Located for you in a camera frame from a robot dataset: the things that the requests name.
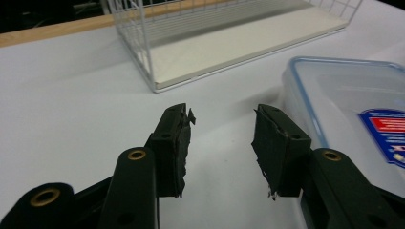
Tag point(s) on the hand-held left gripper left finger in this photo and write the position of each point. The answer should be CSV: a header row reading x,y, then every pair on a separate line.
x,y
170,152

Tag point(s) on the clear plastic container lid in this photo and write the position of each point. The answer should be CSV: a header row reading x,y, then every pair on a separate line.
x,y
350,120

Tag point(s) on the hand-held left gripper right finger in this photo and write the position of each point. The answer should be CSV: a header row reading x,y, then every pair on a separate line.
x,y
277,152

